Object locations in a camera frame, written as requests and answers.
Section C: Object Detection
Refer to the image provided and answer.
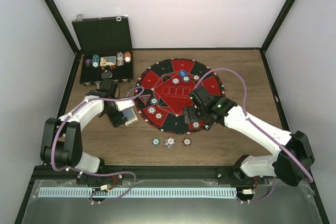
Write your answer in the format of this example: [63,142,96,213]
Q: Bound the orange chips in case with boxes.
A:
[124,51,132,63]

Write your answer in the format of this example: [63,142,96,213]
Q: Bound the card deck in case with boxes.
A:
[100,56,116,67]

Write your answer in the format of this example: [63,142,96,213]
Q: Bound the brown poker chip stack table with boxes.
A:
[182,138,191,146]

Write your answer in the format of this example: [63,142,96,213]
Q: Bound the black poker case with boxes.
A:
[72,16,134,85]

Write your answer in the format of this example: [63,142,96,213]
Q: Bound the blue white chips in case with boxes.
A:
[116,52,124,66]

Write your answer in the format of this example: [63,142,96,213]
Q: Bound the round red black poker mat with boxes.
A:
[135,58,225,134]

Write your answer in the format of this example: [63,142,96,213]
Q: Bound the white card box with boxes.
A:
[125,118,138,126]

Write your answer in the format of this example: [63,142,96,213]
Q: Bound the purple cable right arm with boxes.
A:
[194,68,314,204]

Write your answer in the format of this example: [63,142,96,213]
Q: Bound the black aluminium frame post right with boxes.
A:
[261,0,312,51]

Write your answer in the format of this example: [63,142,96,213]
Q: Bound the purple chip stack in case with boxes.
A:
[85,59,91,67]

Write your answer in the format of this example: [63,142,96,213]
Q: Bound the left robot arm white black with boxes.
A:
[40,90,138,184]

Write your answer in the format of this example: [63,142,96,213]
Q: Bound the black aluminium frame post left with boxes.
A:
[44,0,79,54]

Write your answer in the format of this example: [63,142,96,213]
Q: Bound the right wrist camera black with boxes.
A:
[189,86,215,109]

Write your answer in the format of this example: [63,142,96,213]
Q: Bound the triangular all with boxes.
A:
[139,94,152,106]

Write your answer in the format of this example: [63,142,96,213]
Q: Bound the green chip stack in case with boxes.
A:
[91,55,100,68]

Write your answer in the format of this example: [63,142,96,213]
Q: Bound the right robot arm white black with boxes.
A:
[183,98,315,187]

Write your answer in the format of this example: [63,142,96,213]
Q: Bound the light blue slotted cable duct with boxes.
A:
[37,187,237,199]

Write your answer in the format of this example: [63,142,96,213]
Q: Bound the green poker chip stack table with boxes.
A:
[152,138,161,146]

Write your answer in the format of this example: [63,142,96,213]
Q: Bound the black aluminium frame post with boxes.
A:
[261,0,312,51]
[44,0,79,54]

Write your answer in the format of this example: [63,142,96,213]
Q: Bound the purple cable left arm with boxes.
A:
[51,86,145,175]

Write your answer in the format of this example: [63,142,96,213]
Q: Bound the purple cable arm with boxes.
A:
[51,86,145,175]
[194,68,314,204]

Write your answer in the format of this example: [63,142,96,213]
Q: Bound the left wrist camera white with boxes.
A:
[115,99,135,111]

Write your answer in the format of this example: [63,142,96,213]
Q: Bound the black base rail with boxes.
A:
[31,165,310,185]

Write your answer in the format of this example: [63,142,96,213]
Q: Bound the clear dealer button in case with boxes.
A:
[101,70,113,79]

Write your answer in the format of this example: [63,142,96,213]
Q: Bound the blue small blind button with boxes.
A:
[178,70,187,78]

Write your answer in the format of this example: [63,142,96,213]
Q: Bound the metal sheet front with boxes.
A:
[18,180,322,223]

